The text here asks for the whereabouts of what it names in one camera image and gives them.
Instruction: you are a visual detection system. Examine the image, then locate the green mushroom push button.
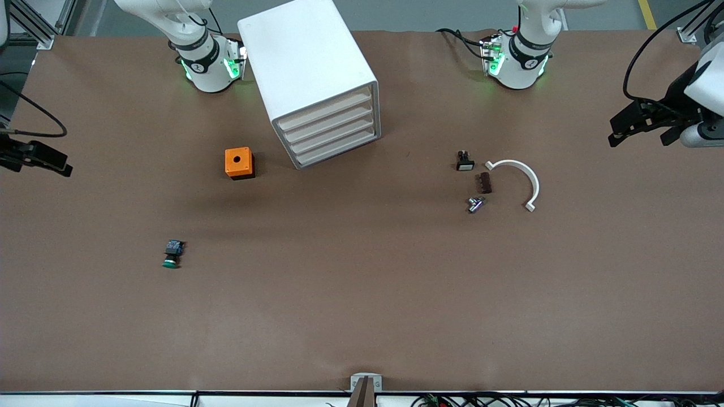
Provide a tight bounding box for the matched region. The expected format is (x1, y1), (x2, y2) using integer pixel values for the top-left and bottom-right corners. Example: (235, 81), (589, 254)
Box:
(162, 240), (186, 269)

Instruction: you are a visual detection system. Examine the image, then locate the orange box with hole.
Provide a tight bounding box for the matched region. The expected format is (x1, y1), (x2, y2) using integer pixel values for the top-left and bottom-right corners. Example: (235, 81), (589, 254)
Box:
(225, 147), (255, 180)

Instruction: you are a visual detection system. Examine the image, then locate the table cover sheet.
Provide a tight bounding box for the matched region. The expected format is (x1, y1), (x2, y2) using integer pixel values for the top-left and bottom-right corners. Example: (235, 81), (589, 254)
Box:
(0, 29), (724, 392)

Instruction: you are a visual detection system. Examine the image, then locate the aluminium frame post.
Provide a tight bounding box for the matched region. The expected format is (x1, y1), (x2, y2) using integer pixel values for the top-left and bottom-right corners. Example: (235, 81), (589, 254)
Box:
(0, 0), (77, 50)
(676, 0), (724, 45)

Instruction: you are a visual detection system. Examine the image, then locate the white curved plastic bracket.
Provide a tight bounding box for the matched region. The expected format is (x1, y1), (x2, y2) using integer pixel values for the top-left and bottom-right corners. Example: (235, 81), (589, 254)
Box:
(485, 159), (541, 213)

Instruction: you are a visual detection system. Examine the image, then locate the black arm base cable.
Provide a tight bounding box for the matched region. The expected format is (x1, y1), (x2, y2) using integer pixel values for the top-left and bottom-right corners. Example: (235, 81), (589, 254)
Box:
(436, 28), (488, 60)

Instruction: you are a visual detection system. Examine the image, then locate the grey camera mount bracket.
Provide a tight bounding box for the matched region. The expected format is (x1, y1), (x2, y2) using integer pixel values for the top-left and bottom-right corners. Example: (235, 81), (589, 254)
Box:
(350, 373), (383, 407)

